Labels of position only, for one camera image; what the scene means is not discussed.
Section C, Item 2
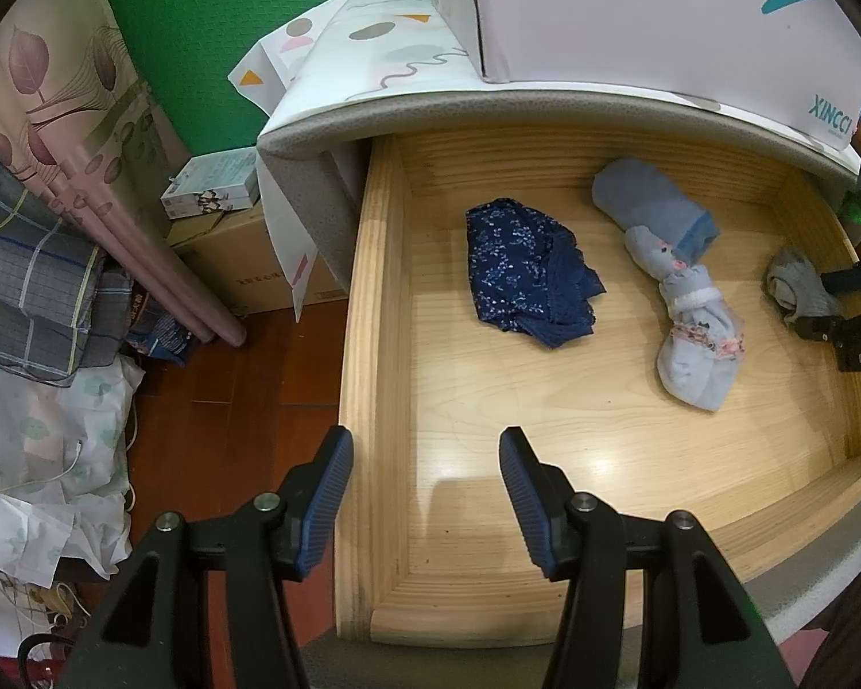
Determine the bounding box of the grey ribbed sock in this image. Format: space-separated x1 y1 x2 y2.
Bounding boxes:
762 247 844 324

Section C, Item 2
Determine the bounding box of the light blue floral sock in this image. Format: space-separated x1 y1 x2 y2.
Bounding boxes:
623 226 747 413

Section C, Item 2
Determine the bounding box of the white leaf-print bedsheet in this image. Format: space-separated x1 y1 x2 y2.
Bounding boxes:
0 355 148 586

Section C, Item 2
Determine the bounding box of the grey plaid cloth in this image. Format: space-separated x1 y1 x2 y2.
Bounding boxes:
0 133 134 385

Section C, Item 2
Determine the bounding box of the small white teal box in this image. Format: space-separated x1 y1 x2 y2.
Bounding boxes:
160 147 261 220

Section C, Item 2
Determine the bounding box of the pink leaf-print curtain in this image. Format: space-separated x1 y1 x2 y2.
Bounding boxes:
0 0 249 349

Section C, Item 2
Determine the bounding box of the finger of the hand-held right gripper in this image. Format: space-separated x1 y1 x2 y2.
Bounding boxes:
795 314 844 343
821 265 861 295

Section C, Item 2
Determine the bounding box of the navy floral underwear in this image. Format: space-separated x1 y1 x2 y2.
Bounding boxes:
465 198 608 351

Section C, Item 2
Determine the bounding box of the wooden drawer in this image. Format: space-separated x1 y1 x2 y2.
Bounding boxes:
333 125 861 651

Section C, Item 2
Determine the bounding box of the dark blue printed bag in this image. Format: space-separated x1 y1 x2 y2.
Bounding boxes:
129 301 202 367

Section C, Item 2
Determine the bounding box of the white cardboard storage box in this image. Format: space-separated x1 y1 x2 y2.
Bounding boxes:
420 0 861 152

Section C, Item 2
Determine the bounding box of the brown cardboard box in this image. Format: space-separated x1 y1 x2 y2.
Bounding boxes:
168 201 349 317

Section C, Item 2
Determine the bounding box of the white printed tablecloth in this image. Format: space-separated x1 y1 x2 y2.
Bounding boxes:
230 0 858 324

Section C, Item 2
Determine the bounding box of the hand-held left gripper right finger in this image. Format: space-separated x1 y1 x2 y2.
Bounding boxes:
498 427 797 689

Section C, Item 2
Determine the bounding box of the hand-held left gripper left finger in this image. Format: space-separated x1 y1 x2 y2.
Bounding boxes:
57 425 355 689

